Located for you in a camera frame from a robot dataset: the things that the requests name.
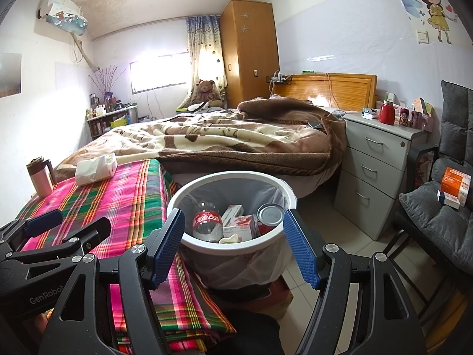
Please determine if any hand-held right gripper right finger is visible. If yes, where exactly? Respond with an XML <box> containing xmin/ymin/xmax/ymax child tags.
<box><xmin>283</xmin><ymin>209</ymin><xmax>425</xmax><ymax>355</ymax></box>

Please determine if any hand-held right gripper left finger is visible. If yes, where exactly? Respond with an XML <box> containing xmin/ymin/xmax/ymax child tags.
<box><xmin>43</xmin><ymin>208</ymin><xmax>186</xmax><ymax>355</ymax></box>

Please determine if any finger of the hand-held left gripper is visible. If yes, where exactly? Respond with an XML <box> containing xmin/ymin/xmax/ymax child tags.
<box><xmin>7</xmin><ymin>216</ymin><xmax>112</xmax><ymax>267</ymax></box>
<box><xmin>0</xmin><ymin>209</ymin><xmax>63</xmax><ymax>250</ymax></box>

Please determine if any clear red capped bottle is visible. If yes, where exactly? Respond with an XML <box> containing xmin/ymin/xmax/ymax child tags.
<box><xmin>192</xmin><ymin>200</ymin><xmax>224</xmax><ymax>244</ymax></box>

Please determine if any dark labelled tin can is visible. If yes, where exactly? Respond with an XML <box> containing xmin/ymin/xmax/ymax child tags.
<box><xmin>257</xmin><ymin>203</ymin><xmax>287</xmax><ymax>235</ymax></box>

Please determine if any white waste bin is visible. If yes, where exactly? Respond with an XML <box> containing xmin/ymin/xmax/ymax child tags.
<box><xmin>166</xmin><ymin>170</ymin><xmax>298</xmax><ymax>289</ymax></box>

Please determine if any red white small carton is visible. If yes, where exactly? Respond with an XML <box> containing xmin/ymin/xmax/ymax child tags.
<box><xmin>222</xmin><ymin>214</ymin><xmax>259</xmax><ymax>241</ymax></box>

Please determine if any pink brown travel mug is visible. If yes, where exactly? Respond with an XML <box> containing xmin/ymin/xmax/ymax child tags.
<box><xmin>26</xmin><ymin>157</ymin><xmax>56</xmax><ymax>197</ymax></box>

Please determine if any pink green plaid blanket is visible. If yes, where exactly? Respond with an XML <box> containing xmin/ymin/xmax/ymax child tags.
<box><xmin>17</xmin><ymin>158</ymin><xmax>237</xmax><ymax>355</ymax></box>

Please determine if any white paper pack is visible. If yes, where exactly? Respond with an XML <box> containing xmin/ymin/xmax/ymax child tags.
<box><xmin>75</xmin><ymin>153</ymin><xmax>118</xmax><ymax>185</ymax></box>

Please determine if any grey drawer nightstand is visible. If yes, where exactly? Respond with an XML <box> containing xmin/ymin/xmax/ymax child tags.
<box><xmin>334</xmin><ymin>113</ymin><xmax>429</xmax><ymax>241</ymax></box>

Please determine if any small shelf desk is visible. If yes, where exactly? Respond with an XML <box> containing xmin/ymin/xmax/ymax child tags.
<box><xmin>87</xmin><ymin>105</ymin><xmax>139</xmax><ymax>141</ymax></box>

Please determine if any brown cream fleece blanket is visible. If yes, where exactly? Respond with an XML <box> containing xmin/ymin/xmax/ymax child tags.
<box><xmin>55</xmin><ymin>96</ymin><xmax>348</xmax><ymax>198</ymax></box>

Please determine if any row of small bottles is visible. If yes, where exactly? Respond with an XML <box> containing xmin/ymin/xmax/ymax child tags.
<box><xmin>87</xmin><ymin>94</ymin><xmax>128</xmax><ymax>119</ymax></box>

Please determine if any grey seat cushion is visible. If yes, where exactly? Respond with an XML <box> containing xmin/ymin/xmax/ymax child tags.
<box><xmin>399</xmin><ymin>157</ymin><xmax>473</xmax><ymax>256</ymax></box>

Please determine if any vase of dry branches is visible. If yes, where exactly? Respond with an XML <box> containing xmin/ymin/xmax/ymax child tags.
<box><xmin>89</xmin><ymin>64</ymin><xmax>124</xmax><ymax>100</ymax></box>

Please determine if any white blue small box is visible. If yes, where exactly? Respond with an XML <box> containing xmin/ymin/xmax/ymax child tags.
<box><xmin>437</xmin><ymin>190</ymin><xmax>462</xmax><ymax>208</ymax></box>

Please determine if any red jar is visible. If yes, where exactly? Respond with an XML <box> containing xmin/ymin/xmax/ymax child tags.
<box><xmin>379</xmin><ymin>100</ymin><xmax>396</xmax><ymax>125</ymax></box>

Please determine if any brown teddy bear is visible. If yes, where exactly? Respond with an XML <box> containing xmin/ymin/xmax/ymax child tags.
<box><xmin>190</xmin><ymin>79</ymin><xmax>224</xmax><ymax>109</ymax></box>

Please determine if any orange box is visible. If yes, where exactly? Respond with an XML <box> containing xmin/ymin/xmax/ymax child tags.
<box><xmin>440</xmin><ymin>167</ymin><xmax>473</xmax><ymax>204</ymax></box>

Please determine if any wooden headboard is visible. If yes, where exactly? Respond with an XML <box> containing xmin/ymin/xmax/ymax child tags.
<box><xmin>271</xmin><ymin>73</ymin><xmax>378</xmax><ymax>113</ymax></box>

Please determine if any wrapped air conditioner pipe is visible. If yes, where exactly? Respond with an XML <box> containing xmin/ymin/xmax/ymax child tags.
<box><xmin>72</xmin><ymin>33</ymin><xmax>102</xmax><ymax>72</ymax></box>

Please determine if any window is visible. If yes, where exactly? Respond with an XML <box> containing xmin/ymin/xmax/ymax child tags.
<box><xmin>129</xmin><ymin>52</ymin><xmax>191</xmax><ymax>95</ymax></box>

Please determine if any pink desk organizer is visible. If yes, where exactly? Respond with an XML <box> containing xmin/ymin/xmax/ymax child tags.
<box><xmin>410</xmin><ymin>96</ymin><xmax>435</xmax><ymax>132</ymax></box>

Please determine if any wooden wardrobe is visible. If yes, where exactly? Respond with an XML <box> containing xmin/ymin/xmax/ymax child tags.
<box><xmin>220</xmin><ymin>0</ymin><xmax>280</xmax><ymax>109</ymax></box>

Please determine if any grey back cushion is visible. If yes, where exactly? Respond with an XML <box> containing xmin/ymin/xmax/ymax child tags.
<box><xmin>440</xmin><ymin>80</ymin><xmax>473</xmax><ymax>163</ymax></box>

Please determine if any patterned curtain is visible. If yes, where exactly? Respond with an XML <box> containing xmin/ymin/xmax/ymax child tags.
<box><xmin>185</xmin><ymin>15</ymin><xmax>228</xmax><ymax>99</ymax></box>

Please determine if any black frame chair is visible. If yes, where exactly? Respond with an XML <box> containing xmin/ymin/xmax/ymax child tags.
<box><xmin>384</xmin><ymin>79</ymin><xmax>473</xmax><ymax>326</ymax></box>

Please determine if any shiny wall sheet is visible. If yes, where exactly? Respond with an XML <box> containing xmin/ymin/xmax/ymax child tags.
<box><xmin>0</xmin><ymin>52</ymin><xmax>22</xmax><ymax>99</ymax></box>

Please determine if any wall air conditioner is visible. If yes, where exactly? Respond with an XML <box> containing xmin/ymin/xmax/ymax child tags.
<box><xmin>36</xmin><ymin>0</ymin><xmax>89</xmax><ymax>38</ymax></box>

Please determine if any cartoon wall sticker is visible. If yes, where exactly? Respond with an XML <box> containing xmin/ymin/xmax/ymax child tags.
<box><xmin>344</xmin><ymin>0</ymin><xmax>461</xmax><ymax>45</ymax></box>

